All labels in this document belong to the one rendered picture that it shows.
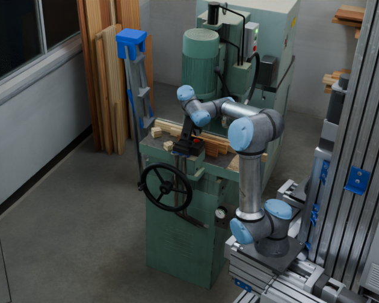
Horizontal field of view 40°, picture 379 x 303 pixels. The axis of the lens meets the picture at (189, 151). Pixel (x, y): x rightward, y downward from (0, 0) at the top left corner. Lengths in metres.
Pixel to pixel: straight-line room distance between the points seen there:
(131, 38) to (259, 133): 1.72
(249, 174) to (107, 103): 2.31
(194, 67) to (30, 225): 1.76
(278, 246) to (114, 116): 2.27
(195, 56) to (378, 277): 1.26
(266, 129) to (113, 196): 2.13
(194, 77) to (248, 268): 0.94
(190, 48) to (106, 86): 1.67
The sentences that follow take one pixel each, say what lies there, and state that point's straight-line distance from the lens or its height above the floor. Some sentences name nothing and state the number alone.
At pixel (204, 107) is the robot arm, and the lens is 2.25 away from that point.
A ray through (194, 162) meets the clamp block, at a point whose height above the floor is 0.95.
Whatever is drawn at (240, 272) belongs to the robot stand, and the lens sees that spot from 2.43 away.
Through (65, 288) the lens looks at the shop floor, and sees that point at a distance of 3.25.
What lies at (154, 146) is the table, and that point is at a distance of 2.75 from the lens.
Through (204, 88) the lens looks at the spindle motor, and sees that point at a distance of 2.57.
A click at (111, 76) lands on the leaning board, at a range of 4.03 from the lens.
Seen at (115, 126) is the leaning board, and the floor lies 0.25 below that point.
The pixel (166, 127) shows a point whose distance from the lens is 2.87.
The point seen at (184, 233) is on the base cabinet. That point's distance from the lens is 2.99.
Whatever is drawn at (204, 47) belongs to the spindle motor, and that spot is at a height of 1.47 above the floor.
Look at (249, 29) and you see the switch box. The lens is 2.74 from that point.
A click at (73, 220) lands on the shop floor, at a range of 3.70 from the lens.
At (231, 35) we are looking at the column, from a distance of 2.68.
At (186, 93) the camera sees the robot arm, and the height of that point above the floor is 1.36.
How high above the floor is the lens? 2.39
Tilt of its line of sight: 33 degrees down
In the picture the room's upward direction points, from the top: 3 degrees clockwise
